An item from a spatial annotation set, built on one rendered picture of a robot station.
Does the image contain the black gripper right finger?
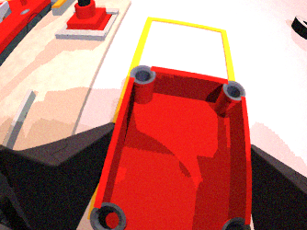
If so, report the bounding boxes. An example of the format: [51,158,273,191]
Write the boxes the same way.
[250,144,307,230]

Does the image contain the tan flat base plate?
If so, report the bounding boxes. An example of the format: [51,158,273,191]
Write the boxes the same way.
[0,0,131,150]

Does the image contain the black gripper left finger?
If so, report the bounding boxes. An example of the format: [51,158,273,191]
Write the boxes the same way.
[0,122,116,230]

